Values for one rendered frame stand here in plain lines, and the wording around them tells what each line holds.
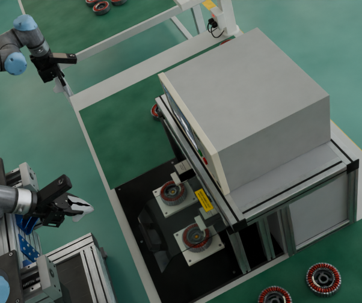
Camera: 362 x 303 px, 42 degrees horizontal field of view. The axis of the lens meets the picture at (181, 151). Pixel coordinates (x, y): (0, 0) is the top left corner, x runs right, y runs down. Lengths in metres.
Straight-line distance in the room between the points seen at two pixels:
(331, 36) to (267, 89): 2.32
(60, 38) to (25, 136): 0.99
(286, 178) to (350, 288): 0.45
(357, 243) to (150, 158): 0.96
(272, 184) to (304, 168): 0.11
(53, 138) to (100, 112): 1.25
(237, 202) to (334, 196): 0.35
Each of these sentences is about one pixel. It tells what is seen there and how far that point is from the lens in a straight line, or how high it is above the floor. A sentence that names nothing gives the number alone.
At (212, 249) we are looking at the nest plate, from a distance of 1.79.
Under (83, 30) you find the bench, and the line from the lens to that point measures 3.18.
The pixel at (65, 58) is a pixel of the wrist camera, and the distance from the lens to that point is 1.96.
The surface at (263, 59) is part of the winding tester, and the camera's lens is 1.58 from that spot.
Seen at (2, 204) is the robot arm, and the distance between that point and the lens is 1.39.
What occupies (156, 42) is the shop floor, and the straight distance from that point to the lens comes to 4.14.
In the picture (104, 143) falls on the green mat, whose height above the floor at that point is 0.75.
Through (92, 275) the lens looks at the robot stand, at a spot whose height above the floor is 0.23.
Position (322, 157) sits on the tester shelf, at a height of 1.11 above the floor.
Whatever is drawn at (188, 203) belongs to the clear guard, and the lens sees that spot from 1.57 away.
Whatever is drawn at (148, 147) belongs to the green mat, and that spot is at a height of 0.75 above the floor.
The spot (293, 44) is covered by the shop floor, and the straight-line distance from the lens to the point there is 3.75.
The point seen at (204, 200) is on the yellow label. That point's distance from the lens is 1.56.
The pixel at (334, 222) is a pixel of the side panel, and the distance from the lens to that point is 1.77.
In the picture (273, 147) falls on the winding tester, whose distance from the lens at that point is 1.45.
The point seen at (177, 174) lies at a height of 0.92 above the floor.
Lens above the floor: 2.33
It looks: 47 degrees down
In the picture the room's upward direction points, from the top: 22 degrees counter-clockwise
